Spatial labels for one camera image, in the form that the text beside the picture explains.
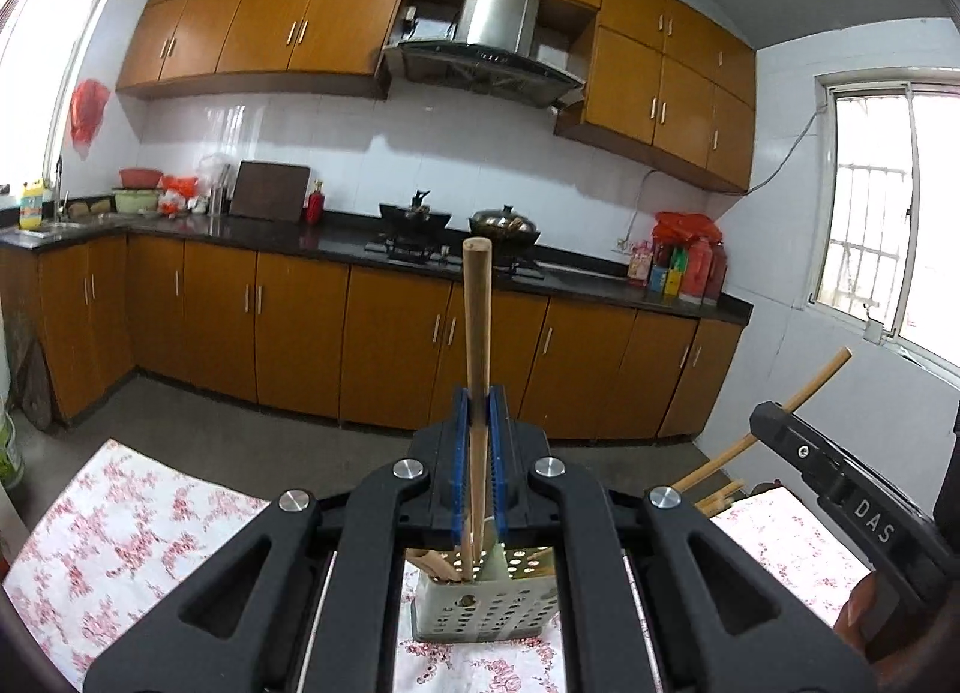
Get black wok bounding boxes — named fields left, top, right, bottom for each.
left=377, top=189, right=455, bottom=227

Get wall cable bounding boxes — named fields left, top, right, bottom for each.
left=626, top=109, right=832, bottom=251

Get dark wooden cutting board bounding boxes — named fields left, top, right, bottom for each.
left=229, top=162, right=312, bottom=221

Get brown upper kitchen cabinets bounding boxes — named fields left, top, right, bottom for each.
left=116, top=0, right=757, bottom=195

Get barred window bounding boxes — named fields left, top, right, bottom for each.
left=808, top=67, right=960, bottom=394

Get red bag on wall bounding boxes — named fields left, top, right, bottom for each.
left=69, top=78, right=112, bottom=158

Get steel range hood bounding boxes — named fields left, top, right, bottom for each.
left=379, top=0, right=586, bottom=110

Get wok with lid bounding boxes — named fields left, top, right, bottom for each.
left=469, top=205, right=542, bottom=248

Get gas stove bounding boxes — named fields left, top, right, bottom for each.
left=365, top=237, right=547, bottom=281

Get red plastic bag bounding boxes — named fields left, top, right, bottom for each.
left=654, top=211, right=725, bottom=248

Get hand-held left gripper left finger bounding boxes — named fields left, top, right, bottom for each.
left=82, top=385, right=475, bottom=693

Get brown lower kitchen cabinets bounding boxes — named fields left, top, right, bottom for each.
left=0, top=232, right=751, bottom=446

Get steel sink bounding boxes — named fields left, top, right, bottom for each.
left=34, top=217, right=113, bottom=236

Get colourful seasoning boxes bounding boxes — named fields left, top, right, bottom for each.
left=649, top=247, right=687, bottom=295

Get plain window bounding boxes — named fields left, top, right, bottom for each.
left=0, top=0, right=122, bottom=195

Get black kitchen countertop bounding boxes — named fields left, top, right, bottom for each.
left=0, top=202, right=753, bottom=325

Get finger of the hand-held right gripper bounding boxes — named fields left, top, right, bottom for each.
left=750, top=400, right=938, bottom=593

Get green basin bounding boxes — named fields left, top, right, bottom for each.
left=112, top=187, right=162, bottom=215

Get brown kitchen cabinets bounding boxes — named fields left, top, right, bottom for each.
left=116, top=0, right=757, bottom=195
left=0, top=232, right=751, bottom=446

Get person's right hand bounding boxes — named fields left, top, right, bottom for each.
left=831, top=567, right=905, bottom=664

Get clear plastic bag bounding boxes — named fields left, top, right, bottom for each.
left=196, top=154, right=235, bottom=214

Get yellow dish soap bottle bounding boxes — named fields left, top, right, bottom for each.
left=19, top=177, right=47, bottom=230

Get red-white plastic bag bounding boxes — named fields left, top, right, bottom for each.
left=159, top=174, right=203, bottom=214

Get grey-green perforated utensil holder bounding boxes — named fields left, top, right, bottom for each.
left=409, top=517, right=560, bottom=645

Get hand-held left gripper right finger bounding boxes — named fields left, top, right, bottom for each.
left=486, top=384, right=875, bottom=693

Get red floral tablecloth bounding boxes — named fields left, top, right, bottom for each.
left=0, top=438, right=878, bottom=693

